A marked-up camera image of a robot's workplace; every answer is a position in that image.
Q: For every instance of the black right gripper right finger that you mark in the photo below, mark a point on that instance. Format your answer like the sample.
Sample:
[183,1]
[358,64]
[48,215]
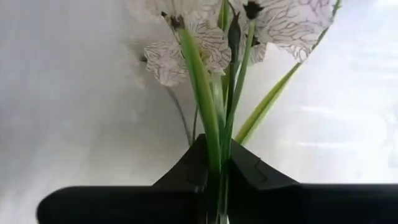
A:
[311,202]

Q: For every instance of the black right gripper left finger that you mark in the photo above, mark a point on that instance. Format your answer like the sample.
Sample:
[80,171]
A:
[124,202]

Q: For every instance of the white artificial flower bunch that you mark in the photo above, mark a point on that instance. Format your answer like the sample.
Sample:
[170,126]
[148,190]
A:
[202,93]

